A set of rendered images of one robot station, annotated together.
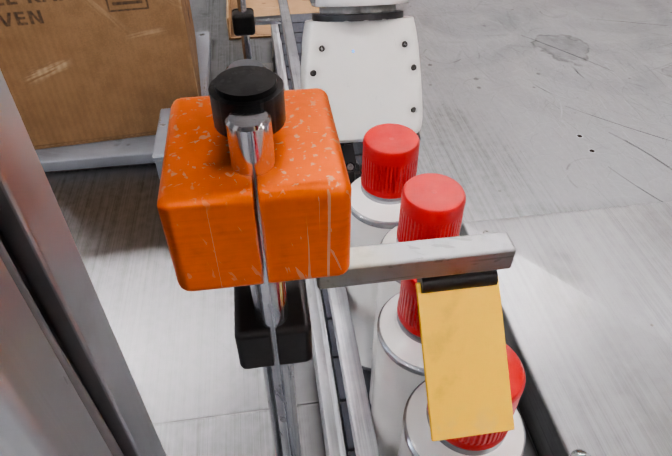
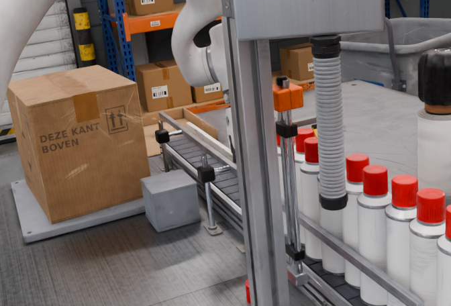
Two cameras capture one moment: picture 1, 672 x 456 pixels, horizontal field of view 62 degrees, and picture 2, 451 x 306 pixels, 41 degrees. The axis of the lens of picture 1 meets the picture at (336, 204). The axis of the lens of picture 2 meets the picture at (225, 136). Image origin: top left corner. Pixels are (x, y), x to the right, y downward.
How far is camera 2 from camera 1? 0.75 m
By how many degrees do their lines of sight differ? 25
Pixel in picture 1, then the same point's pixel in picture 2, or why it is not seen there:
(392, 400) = (311, 193)
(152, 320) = (178, 263)
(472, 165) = not seen: hidden behind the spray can
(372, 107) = not seen: hidden behind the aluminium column
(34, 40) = (72, 154)
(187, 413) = (217, 282)
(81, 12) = (96, 136)
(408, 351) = (312, 168)
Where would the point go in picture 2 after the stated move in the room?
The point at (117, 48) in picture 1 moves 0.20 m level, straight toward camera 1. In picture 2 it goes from (111, 153) to (158, 174)
